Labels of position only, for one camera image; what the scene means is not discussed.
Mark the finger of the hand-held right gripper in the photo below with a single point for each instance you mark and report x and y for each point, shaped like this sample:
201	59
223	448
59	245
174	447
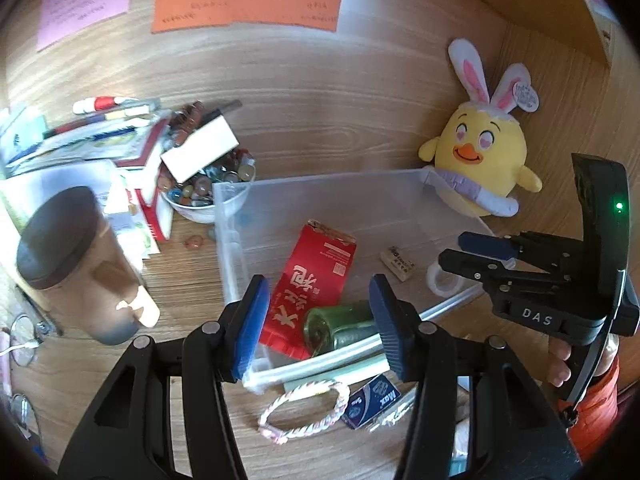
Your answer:
485	244
470	266

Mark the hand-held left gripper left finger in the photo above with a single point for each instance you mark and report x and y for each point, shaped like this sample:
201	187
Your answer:
252	325

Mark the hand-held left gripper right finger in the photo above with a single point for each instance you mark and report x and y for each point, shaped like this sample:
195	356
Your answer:
385	320

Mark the green glass bottle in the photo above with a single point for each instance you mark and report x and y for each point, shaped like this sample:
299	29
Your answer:
340	325

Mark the clear plastic storage box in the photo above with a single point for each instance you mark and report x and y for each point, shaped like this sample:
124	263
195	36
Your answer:
400	200

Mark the person's right hand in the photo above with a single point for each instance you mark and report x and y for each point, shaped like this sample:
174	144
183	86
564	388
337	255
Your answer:
559	367

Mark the white tape roll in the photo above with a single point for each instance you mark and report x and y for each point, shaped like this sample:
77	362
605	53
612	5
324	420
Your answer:
433	283

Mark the beige eraser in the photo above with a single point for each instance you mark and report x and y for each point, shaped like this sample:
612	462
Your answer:
397	262

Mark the red paper packet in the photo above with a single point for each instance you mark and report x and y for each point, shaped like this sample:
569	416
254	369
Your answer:
310	280

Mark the blue staple box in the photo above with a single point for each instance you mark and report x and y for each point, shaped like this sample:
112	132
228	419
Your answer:
370	402

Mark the yellow chick plush toy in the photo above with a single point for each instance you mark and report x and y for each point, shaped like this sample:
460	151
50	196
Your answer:
475	160

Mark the loose glass marble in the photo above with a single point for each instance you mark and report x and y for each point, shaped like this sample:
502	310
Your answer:
193	242

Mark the white bowl of marbles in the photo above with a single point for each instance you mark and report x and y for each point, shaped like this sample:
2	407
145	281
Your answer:
200	187

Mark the white cardboard box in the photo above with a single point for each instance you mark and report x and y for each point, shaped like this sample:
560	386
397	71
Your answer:
200	147

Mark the brown tumbler with dark lid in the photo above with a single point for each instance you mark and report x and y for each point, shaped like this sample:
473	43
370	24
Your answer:
75	260

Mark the grey utility knife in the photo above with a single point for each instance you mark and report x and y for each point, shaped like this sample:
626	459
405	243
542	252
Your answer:
225	108

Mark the eyeglasses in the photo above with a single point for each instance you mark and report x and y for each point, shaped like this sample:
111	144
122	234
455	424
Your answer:
22	340

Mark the pile of booklets and papers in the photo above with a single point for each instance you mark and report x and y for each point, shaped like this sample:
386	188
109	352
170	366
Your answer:
75	150

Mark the red white marker pen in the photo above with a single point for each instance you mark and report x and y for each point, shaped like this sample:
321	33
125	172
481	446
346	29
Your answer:
100	104

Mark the orange paper sheet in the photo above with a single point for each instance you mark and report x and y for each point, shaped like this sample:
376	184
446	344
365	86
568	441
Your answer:
240	5

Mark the pink paper sheet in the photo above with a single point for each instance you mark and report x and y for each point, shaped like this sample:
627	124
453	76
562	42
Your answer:
85	0

